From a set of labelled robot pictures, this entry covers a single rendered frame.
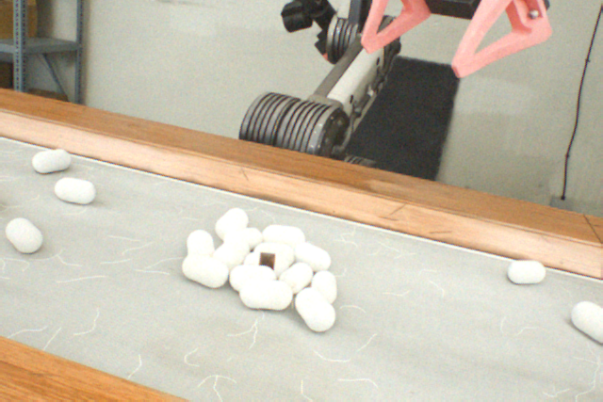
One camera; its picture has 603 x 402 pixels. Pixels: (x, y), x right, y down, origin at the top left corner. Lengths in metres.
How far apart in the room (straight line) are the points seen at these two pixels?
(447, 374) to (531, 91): 2.12
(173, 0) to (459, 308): 2.40
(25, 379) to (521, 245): 0.42
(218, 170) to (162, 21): 2.19
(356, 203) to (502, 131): 1.93
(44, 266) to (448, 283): 0.30
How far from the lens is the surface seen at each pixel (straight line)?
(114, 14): 2.87
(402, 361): 0.35
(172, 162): 0.59
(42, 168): 0.57
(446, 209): 0.54
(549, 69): 2.43
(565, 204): 2.51
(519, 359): 0.39
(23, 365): 0.29
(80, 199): 0.50
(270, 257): 0.40
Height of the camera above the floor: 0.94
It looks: 18 degrees down
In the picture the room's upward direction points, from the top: 9 degrees clockwise
